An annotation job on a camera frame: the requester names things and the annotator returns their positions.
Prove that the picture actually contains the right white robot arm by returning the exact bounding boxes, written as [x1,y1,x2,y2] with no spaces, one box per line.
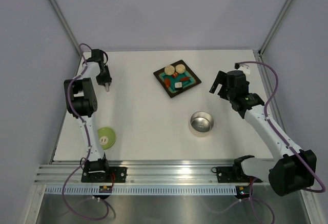
[210,70,317,196]

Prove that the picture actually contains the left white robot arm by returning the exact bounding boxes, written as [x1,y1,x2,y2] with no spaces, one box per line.
[64,49,113,183]

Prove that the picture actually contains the stainless steel bowl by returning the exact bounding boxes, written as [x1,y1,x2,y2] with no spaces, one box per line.
[190,111,214,133]

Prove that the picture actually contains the right round bread bun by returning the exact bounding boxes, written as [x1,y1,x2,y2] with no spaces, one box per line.
[175,64,186,74]

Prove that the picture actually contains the round bread bun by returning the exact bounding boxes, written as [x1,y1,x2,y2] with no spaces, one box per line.
[175,64,186,74]
[164,65,175,76]

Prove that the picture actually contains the green round lid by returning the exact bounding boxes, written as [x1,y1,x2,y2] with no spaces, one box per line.
[97,127,116,150]

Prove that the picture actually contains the left round bread bun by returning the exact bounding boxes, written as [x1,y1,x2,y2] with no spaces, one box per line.
[164,65,175,76]

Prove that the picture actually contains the orange sausage piece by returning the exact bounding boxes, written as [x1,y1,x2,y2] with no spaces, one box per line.
[165,78,171,88]

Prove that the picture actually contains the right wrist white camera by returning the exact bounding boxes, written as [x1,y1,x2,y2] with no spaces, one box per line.
[234,63,251,75]

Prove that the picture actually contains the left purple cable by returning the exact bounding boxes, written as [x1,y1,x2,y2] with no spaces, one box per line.
[61,43,110,220]

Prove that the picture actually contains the purple cable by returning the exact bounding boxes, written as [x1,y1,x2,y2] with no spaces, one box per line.
[61,43,110,220]
[202,61,326,224]

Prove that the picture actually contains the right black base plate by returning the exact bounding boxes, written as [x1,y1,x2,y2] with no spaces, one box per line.
[211,166,253,184]

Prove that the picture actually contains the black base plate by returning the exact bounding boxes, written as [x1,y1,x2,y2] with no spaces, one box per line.
[211,166,253,184]
[81,167,128,183]

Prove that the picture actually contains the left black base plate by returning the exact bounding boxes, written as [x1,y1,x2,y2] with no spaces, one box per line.
[81,167,128,183]

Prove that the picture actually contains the aluminium rail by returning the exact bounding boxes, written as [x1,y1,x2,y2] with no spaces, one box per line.
[34,159,233,186]

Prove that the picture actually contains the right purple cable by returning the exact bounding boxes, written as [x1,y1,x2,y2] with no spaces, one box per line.
[202,61,326,224]

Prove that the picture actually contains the left aluminium frame post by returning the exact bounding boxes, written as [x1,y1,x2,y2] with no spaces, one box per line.
[48,0,80,55]

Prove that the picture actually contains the aluminium frame post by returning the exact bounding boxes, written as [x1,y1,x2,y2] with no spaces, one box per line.
[258,0,294,57]
[48,0,80,55]

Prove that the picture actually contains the white slotted cable duct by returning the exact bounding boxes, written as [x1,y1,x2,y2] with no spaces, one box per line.
[45,185,237,196]

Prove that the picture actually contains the right aluminium frame post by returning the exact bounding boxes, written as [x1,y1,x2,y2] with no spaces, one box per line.
[258,0,294,57]

